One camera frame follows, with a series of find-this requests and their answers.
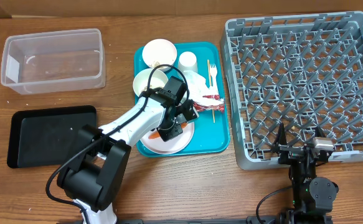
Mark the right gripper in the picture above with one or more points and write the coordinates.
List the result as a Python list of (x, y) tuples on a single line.
[(289, 154)]

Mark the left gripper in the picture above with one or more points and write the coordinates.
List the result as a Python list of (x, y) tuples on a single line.
[(165, 134)]

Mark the orange carrot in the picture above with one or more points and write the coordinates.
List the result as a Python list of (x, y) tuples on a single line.
[(155, 134)]

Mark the white bowl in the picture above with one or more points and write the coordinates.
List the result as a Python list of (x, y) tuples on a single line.
[(159, 50), (140, 82)]

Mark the rice food scraps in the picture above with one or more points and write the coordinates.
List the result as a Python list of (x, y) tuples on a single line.
[(154, 64)]

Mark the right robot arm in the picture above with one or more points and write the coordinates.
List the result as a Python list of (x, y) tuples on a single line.
[(313, 196)]

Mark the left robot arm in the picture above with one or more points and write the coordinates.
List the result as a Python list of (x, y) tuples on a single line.
[(92, 174)]

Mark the grey dishwasher rack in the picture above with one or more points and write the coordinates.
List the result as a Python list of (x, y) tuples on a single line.
[(303, 72)]

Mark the white round plate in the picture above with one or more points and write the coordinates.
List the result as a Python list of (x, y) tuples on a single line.
[(173, 146)]

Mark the teal serving tray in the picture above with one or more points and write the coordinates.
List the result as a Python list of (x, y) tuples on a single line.
[(211, 130)]

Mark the crumpled white napkin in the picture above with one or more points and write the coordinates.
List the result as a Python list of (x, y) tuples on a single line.
[(200, 93)]

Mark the red snack wrapper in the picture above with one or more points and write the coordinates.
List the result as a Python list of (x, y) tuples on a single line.
[(207, 107)]

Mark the white paper cup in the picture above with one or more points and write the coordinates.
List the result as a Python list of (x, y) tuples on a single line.
[(187, 61)]

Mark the white plastic fork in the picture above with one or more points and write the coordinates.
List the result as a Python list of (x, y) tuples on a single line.
[(213, 75)]

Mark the wooden skewer stick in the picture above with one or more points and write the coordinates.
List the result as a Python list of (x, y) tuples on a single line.
[(210, 85)]

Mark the black plastic tray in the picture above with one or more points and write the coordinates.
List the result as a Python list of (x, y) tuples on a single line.
[(43, 137)]

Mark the clear plastic bin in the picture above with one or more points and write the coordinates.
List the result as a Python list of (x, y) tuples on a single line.
[(47, 62)]

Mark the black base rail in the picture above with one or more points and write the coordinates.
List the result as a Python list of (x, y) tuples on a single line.
[(248, 220)]

